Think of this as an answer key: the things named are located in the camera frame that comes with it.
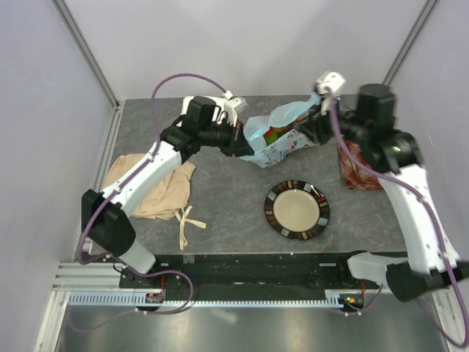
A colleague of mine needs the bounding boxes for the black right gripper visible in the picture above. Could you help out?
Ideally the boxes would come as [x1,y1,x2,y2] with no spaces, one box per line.
[294,95,369,144]

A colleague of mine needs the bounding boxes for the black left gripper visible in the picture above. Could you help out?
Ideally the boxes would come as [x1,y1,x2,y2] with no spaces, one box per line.
[200,118,254,159]

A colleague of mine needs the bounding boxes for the light blue plastic bag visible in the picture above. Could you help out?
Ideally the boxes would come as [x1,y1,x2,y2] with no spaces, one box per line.
[241,92,321,168]

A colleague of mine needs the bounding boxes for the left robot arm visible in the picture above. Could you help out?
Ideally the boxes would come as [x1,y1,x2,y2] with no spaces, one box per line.
[81,96,253,288]

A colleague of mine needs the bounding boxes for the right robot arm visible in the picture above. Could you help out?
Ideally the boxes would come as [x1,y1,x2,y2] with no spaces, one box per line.
[296,82,468,302]

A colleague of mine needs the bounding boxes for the white folded cloth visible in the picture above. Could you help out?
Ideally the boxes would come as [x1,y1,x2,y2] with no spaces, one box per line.
[181,96,226,127]

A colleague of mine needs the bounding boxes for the red plaid cloth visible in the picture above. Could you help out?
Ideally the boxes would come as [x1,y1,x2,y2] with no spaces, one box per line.
[337,144,383,191]

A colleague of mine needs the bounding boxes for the dark rimmed beige plate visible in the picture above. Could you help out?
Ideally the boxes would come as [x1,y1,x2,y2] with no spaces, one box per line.
[264,180,330,241]

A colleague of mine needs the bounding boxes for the beige crumpled cloth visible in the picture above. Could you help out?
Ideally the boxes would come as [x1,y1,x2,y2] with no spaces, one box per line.
[103,153,207,251]

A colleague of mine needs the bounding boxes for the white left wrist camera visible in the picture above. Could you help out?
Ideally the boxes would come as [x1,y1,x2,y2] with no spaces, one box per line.
[215,91,248,127]

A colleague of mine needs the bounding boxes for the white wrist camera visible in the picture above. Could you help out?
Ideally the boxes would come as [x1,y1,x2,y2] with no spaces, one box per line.
[215,91,248,127]
[315,71,346,97]

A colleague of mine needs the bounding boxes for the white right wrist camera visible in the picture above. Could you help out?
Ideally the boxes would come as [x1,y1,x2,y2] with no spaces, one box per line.
[315,71,346,97]

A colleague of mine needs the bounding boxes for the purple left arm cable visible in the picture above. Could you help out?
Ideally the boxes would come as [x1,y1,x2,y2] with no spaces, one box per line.
[76,73,230,265]

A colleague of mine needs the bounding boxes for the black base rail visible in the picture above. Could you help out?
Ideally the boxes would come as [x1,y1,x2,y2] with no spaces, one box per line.
[119,252,378,291]

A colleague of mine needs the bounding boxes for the white slotted cable duct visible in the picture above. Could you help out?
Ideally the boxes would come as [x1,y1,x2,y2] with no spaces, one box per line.
[67,289,366,307]

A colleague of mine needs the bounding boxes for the aluminium frame rail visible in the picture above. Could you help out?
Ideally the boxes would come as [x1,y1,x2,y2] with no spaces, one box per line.
[52,263,121,291]

